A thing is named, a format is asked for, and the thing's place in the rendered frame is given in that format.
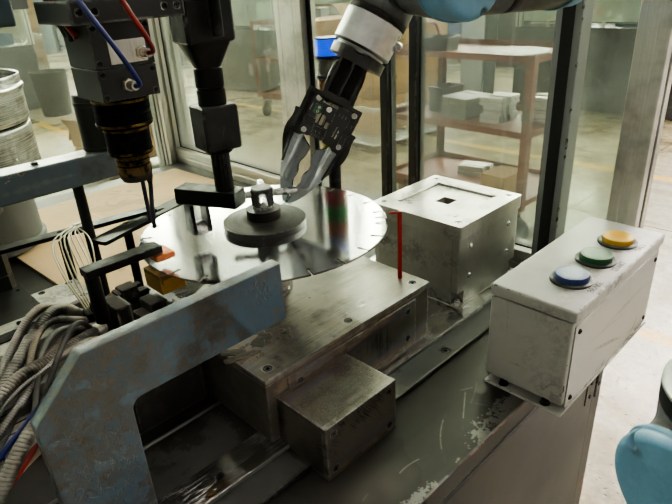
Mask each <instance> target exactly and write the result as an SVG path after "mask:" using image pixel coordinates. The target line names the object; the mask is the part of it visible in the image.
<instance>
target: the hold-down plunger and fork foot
mask: <svg viewBox="0 0 672 504"><path fill-rule="evenodd" d="M210 157H211V164H212V170H213V177H214V184H215V185H212V184H200V183H189V182H185V183H183V184H182V185H180V186H178V187H176V188H174V193H175V199H176V203H177V204H183V205H184V211H185V216H186V222H187V228H188V231H189V232H191V233H192V234H193V235H194V236H196V235H198V231H197V225H196V219H195V213H194V207H193V205H195V206H199V207H200V213H201V219H203V220H204V221H205V223H206V225H207V229H208V230H209V231H213V227H212V221H211V215H210V208H209V207H214V208H224V209H234V210H236V209H238V208H239V207H240V206H242V205H243V204H245V203H246V195H245V188H244V187H236V186H234V183H233V176H232V169H231V161H230V154H229V153H227V154H223V155H210Z"/></svg>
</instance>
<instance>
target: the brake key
mask: <svg viewBox="0 0 672 504"><path fill-rule="evenodd" d="M589 277H590V275H589V272H588V271H586V270H585V269H583V268H580V267H577V266H560V267H558V268H557V269H556V270H555V273H554V278H555V279H556V280H557V281H559V282H561V283H563V284H567V285H573V286H579V285H585V284H587V283H588V282H589Z"/></svg>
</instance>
